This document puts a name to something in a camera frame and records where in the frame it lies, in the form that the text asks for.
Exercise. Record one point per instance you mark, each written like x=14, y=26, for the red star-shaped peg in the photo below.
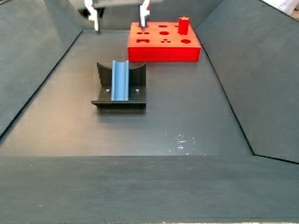
x=182, y=25

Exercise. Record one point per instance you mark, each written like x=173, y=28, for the light blue arch object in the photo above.
x=118, y=87

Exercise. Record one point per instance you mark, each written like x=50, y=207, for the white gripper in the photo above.
x=94, y=7

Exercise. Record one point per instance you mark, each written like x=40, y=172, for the red shape-sorting base block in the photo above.
x=160, y=44

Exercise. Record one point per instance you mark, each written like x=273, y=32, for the black curved fixture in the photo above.
x=136, y=88

